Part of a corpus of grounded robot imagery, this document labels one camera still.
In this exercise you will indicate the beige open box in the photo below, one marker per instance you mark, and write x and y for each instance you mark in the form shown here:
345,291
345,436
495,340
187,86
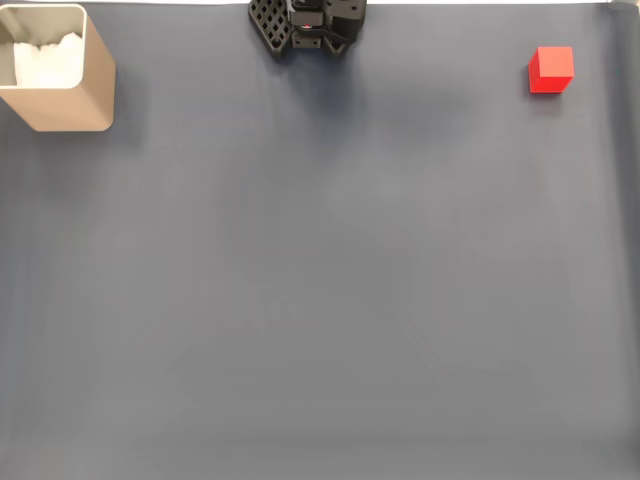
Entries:
70,107

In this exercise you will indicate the white foam padding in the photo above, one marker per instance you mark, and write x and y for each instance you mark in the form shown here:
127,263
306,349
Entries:
47,62

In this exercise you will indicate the dark grey mat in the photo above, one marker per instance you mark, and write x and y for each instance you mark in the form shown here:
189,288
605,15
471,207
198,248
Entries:
320,300

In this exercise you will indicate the red cube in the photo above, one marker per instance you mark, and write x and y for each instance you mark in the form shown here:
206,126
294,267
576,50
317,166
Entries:
551,70

